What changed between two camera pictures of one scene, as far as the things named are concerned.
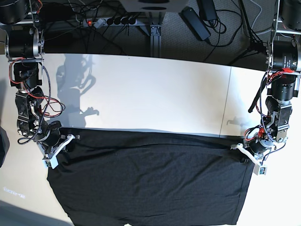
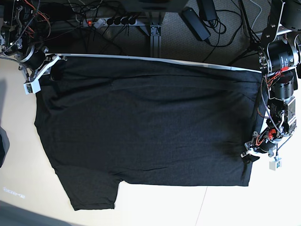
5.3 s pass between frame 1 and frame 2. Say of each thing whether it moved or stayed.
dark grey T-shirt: moved
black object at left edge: stayed
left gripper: moved
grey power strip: stayed
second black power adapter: stayed
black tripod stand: stayed
